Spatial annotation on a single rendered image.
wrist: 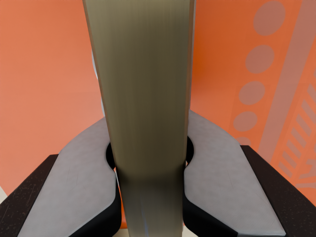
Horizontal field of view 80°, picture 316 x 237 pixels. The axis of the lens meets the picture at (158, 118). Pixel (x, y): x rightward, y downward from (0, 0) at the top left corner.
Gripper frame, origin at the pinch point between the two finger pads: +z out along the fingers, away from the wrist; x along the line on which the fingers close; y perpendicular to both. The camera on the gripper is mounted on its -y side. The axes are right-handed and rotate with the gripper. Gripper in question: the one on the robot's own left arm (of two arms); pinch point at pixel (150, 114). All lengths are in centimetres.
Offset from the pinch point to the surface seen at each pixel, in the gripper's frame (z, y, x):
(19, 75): 4.8, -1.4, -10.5
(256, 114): 4.7, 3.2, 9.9
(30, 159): 4.8, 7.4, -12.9
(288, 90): 4.8, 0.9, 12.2
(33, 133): 4.8, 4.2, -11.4
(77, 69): 4.8, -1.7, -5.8
